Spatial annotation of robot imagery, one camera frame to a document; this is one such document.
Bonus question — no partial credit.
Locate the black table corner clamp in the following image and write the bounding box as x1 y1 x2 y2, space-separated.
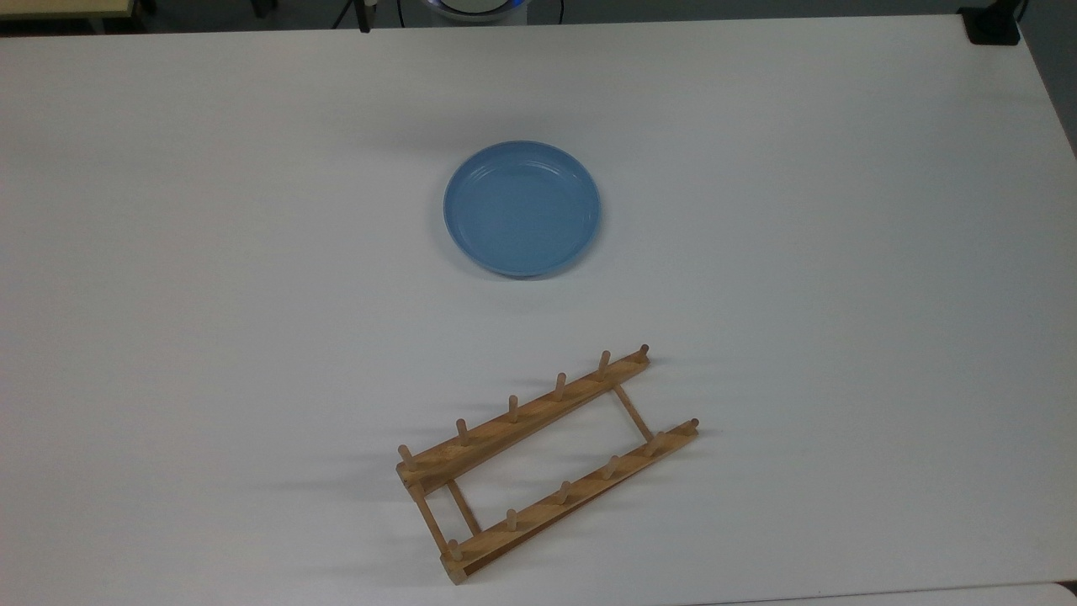
959 0 1029 47

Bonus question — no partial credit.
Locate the wooden plate rack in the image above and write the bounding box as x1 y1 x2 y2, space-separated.
396 343 701 587

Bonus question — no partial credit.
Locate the yellow wooden table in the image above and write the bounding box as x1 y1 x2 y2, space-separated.
0 0 137 22

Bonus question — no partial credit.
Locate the blue round plate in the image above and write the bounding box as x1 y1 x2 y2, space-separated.
443 140 602 279

